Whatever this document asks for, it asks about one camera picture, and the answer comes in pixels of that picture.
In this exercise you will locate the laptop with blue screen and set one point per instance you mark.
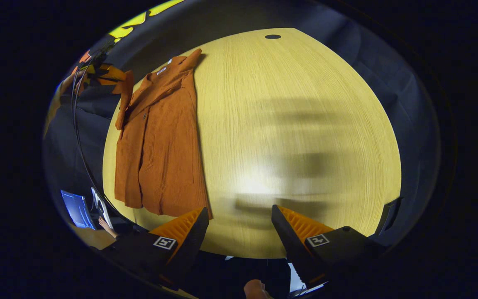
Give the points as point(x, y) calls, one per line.
point(75, 209)

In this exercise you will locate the dark curved panel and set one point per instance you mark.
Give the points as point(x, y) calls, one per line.
point(388, 216)

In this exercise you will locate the orange ribbed jacket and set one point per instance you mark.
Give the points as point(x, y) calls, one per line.
point(168, 145)

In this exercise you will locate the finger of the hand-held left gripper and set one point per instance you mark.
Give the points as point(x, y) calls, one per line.
point(110, 74)

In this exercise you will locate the white device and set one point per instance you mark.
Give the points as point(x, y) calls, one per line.
point(100, 203)

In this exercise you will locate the black table grommet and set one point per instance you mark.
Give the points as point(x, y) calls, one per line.
point(272, 36)

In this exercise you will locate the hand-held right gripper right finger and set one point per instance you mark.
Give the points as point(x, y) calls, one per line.
point(288, 245)

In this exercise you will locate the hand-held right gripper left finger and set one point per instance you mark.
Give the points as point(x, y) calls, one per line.
point(189, 249)

